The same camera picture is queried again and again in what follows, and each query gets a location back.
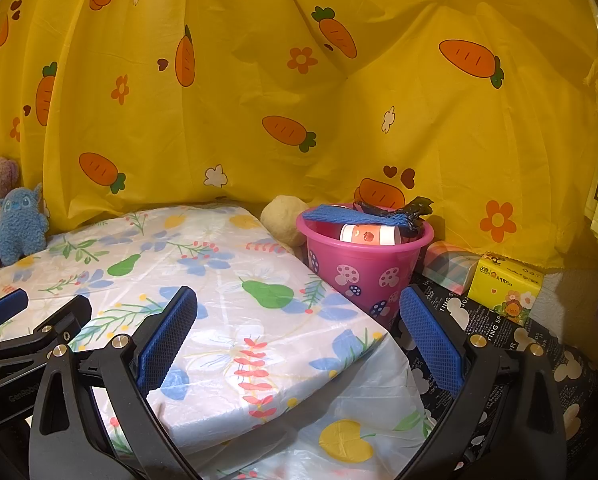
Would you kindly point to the yellow tissue pack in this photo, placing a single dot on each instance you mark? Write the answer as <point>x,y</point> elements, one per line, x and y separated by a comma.
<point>504,285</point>

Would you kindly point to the apple print paper cup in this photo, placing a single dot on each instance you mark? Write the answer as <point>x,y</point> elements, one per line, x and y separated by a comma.
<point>369,234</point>

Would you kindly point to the yellow carrot print curtain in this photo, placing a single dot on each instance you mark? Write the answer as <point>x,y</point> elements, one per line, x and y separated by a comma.
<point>454,125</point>

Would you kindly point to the floral plastic table sheet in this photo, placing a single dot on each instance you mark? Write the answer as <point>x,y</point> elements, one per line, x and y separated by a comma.
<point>204,310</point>

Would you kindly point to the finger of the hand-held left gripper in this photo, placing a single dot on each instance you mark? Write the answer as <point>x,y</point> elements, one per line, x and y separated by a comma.
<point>4,305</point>
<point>54,325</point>

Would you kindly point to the beige plush ball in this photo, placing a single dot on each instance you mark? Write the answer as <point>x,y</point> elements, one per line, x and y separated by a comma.
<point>281,220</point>

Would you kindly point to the black plastic bag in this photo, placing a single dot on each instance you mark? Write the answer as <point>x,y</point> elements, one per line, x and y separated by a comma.
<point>414,207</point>

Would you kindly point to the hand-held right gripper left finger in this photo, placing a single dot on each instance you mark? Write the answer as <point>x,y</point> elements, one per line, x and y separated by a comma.
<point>166,335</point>

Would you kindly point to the rainbow striped box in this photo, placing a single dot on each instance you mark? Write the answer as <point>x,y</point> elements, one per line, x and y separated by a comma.
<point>449,265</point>

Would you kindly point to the pink mushroom print bucket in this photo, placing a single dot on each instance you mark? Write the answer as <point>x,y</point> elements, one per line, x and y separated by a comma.
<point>364,260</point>

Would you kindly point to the black mouse print cloth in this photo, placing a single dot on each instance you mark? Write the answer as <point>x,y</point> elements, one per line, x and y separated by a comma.
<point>509,340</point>

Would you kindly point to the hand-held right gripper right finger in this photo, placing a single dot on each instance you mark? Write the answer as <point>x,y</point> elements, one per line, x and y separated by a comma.
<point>431,340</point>

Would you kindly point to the blue plush toy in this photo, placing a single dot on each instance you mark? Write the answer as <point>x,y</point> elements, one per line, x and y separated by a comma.
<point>19,225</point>

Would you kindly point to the white cloth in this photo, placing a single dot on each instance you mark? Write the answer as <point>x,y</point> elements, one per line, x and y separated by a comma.
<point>564,300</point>

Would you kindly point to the blue cloth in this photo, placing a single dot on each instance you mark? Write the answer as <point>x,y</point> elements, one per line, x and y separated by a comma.
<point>349,216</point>

